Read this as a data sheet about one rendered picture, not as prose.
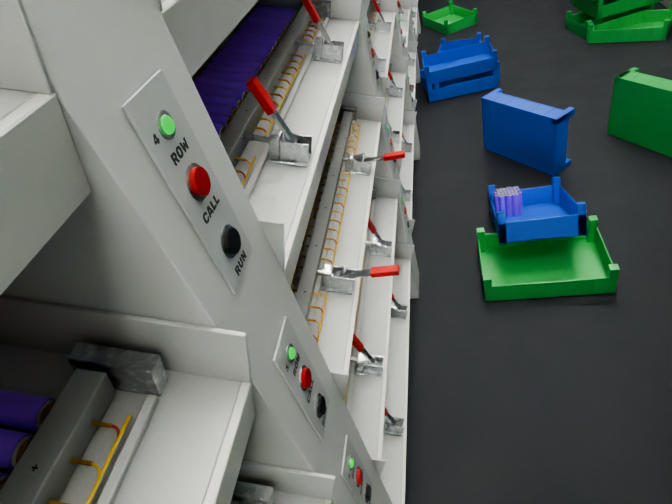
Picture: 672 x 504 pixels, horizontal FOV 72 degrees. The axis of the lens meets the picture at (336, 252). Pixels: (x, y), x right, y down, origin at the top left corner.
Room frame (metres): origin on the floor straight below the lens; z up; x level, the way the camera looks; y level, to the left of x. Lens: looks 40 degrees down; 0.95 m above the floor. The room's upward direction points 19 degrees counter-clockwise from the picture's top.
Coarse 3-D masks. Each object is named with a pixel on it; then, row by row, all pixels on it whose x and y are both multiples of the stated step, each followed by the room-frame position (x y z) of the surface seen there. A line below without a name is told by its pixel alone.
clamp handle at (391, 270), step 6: (360, 270) 0.42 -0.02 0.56; (366, 270) 0.42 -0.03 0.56; (372, 270) 0.41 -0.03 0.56; (378, 270) 0.41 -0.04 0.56; (384, 270) 0.41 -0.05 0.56; (390, 270) 0.40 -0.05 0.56; (396, 270) 0.40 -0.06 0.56; (348, 276) 0.42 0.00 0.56; (354, 276) 0.42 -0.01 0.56; (360, 276) 0.42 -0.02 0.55; (366, 276) 0.41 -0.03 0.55; (372, 276) 0.41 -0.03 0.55; (378, 276) 0.41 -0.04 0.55; (384, 276) 0.40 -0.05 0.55
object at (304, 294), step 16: (352, 112) 0.83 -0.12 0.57; (336, 144) 0.72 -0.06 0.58; (336, 160) 0.68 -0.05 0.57; (336, 176) 0.63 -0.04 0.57; (320, 208) 0.56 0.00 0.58; (320, 224) 0.52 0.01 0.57; (320, 240) 0.49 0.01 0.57; (320, 256) 0.47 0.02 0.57; (304, 272) 0.44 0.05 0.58; (304, 288) 0.41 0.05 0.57; (304, 304) 0.38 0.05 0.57
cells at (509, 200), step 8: (496, 192) 1.06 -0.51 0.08; (504, 192) 1.04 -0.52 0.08; (512, 192) 1.02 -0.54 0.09; (520, 192) 1.01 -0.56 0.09; (496, 200) 1.02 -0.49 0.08; (504, 200) 1.00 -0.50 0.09; (512, 200) 1.00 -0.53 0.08; (520, 200) 1.00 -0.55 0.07; (496, 208) 1.02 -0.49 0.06; (504, 208) 1.00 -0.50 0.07; (512, 208) 0.99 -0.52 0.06; (520, 208) 0.99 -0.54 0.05
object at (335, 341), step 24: (360, 96) 0.85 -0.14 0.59; (360, 120) 0.85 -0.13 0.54; (360, 144) 0.76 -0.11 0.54; (360, 192) 0.62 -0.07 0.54; (336, 216) 0.57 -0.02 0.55; (360, 216) 0.56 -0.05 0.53; (336, 240) 0.51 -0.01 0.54; (360, 240) 0.51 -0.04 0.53; (336, 264) 0.47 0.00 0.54; (360, 264) 0.46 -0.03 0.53; (336, 312) 0.39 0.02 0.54; (336, 336) 0.35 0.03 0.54; (336, 360) 0.32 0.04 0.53; (336, 384) 0.27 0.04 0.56
